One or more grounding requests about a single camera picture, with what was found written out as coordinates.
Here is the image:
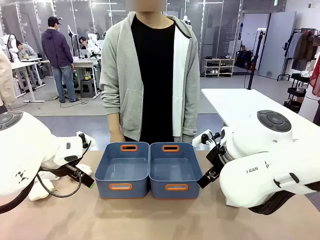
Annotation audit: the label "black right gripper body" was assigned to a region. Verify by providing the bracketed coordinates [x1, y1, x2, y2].
[205, 144, 227, 176]

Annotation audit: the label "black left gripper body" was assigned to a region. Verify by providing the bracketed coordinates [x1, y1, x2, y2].
[53, 163, 83, 181]

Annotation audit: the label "person's right forearm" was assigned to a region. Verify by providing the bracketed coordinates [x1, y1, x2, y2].
[99, 91, 126, 137]

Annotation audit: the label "person's left forearm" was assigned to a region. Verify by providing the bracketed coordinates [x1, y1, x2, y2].
[180, 92, 201, 144]

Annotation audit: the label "person's right hand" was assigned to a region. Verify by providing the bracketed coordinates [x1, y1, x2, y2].
[109, 131, 126, 144]

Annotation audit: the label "white side table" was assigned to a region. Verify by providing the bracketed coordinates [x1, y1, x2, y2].
[200, 87, 316, 128]

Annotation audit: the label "grey step stool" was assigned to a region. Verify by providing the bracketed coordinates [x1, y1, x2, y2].
[79, 79, 97, 99]

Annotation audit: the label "wooden shoe rack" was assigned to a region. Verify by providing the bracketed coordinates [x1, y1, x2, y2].
[204, 57, 236, 78]

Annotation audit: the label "black bags pile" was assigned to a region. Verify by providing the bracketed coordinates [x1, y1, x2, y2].
[234, 49, 255, 70]

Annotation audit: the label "person in grey hoodie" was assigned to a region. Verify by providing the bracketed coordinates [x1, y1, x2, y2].
[99, 0, 201, 151]

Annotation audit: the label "black trolley cart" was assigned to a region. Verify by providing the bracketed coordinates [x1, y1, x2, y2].
[283, 72, 311, 114]

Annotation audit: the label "person in beige coat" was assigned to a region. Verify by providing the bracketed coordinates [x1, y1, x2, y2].
[0, 49, 16, 112]

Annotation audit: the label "black tripod pole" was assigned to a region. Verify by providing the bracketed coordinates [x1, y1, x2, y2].
[246, 29, 266, 91]

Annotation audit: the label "white desk with laptop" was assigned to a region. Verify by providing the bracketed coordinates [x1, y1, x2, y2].
[71, 49, 102, 100]

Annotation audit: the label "man in navy hoodie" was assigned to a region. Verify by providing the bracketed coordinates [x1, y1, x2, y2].
[41, 16, 78, 104]

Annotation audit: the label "seated person in grey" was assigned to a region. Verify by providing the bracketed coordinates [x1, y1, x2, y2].
[15, 39, 39, 61]

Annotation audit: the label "red garment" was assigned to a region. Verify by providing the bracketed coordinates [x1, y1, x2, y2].
[308, 55, 320, 98]

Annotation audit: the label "seated person with dark hair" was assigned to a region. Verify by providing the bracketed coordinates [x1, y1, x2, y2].
[78, 36, 91, 51]

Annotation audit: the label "grey door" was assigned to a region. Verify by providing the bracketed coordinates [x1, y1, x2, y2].
[257, 11, 297, 81]

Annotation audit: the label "black clothes rack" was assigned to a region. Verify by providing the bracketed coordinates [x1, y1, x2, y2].
[276, 27, 320, 82]

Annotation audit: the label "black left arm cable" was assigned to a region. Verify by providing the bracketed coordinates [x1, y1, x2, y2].
[36, 169, 84, 199]

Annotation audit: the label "blue basket with orange handles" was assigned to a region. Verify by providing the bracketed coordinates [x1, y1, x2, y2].
[94, 141, 151, 200]
[148, 141, 203, 200]

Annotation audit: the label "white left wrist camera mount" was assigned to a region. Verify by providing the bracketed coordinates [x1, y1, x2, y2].
[75, 130, 96, 148]

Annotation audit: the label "black left arm hose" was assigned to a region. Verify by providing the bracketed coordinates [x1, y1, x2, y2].
[0, 182, 35, 215]

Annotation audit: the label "black arm hose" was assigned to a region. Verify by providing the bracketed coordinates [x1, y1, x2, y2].
[0, 182, 35, 215]
[247, 181, 320, 216]

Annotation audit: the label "black right arm hose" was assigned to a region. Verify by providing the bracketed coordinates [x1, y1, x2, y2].
[247, 181, 320, 216]

